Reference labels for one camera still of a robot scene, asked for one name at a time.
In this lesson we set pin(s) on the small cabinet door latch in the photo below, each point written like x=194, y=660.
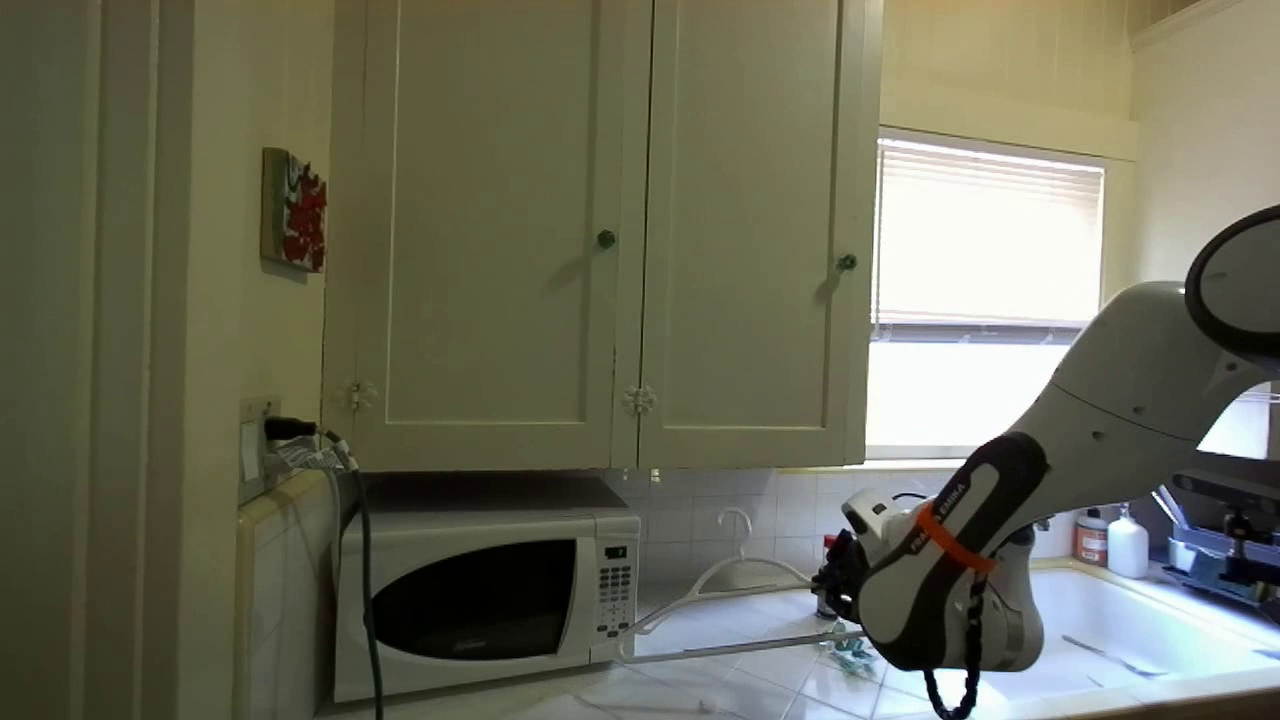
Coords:
x=357, y=398
x=641, y=398

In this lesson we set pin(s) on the white door frame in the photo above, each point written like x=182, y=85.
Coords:
x=124, y=361

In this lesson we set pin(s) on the white microwave oven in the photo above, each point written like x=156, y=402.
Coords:
x=454, y=601

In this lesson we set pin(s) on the dark round door knob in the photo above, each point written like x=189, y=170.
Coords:
x=847, y=260
x=604, y=241

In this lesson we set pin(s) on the white kitchen sink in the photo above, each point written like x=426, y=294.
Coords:
x=1147, y=627

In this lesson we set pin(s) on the white plastic bottle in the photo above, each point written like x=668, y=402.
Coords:
x=1129, y=547

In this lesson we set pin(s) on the dish rack with utensils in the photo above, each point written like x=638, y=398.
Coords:
x=1222, y=532

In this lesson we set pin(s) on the brown soap dispenser bottle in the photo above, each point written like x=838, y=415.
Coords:
x=1089, y=542

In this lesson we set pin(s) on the white coat hanger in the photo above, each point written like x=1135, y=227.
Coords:
x=745, y=559

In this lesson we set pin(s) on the red flower wall picture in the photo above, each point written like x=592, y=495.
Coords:
x=299, y=212

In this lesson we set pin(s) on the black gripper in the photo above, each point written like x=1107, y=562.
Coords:
x=842, y=583

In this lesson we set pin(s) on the small teal wrapper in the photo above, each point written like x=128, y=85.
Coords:
x=853, y=654

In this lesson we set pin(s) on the cream cabinet door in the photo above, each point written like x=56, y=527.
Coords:
x=745, y=201
x=464, y=201

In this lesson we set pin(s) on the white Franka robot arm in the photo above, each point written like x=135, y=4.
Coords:
x=1135, y=386

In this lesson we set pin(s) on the white window blind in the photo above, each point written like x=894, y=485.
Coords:
x=987, y=266

